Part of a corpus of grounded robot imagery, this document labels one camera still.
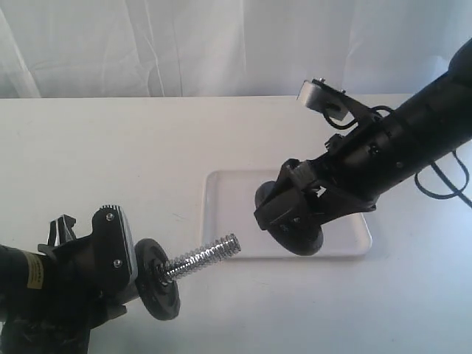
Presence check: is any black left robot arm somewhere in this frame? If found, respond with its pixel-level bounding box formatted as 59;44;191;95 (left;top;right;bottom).
1;209;133;353

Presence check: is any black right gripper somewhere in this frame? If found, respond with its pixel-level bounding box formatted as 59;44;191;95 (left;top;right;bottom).
254;121;391;236

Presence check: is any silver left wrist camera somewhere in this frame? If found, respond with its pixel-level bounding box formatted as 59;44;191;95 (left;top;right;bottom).
91;204;138;293

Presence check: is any white backdrop curtain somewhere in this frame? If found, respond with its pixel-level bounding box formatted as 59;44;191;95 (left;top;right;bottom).
1;1;471;98

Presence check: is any black weight plate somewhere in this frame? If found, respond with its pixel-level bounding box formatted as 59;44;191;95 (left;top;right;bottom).
135;238;181;321
257;181;325;257

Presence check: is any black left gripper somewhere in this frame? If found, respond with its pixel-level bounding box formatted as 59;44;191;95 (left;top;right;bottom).
38;215;129;330

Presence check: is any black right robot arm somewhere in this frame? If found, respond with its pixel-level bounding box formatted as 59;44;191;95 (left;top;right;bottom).
254;43;471;231

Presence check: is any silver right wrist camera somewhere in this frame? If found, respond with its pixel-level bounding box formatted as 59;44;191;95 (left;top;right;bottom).
297;79;348;122

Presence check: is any chrome threaded dumbbell bar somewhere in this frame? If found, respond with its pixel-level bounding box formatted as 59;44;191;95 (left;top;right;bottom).
156;234;241;285

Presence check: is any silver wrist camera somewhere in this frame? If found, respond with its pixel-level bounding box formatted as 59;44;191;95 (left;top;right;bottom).
91;204;138;293
297;79;348;122

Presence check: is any white plastic tray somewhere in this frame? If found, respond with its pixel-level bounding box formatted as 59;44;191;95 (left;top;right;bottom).
201;170;372;260

